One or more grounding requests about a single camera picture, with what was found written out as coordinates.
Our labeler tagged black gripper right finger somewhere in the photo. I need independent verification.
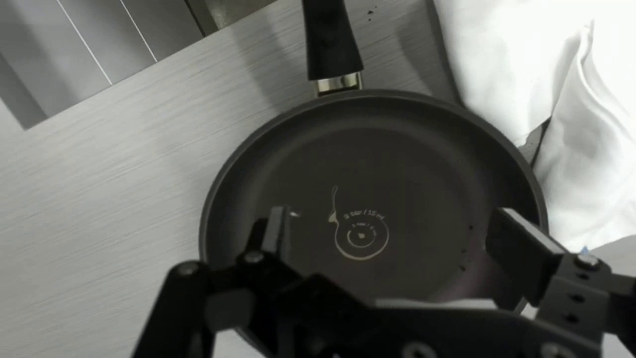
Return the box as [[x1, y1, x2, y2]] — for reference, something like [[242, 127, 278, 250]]
[[485, 206, 636, 341]]

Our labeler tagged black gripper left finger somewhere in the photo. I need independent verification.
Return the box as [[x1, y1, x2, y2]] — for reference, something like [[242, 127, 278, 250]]
[[131, 204, 304, 358]]

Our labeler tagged white cloth towel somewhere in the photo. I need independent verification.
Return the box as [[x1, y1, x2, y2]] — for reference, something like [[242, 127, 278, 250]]
[[528, 17, 636, 254]]

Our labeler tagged black frying pan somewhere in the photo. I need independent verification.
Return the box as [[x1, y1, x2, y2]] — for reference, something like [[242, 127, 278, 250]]
[[196, 0, 550, 345]]

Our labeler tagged white towel blue stripe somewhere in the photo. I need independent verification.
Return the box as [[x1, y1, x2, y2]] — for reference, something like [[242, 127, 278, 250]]
[[433, 0, 602, 148]]

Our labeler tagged under-counter cabinet front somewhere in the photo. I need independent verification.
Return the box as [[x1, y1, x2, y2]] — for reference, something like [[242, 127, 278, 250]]
[[0, 0, 280, 131]]

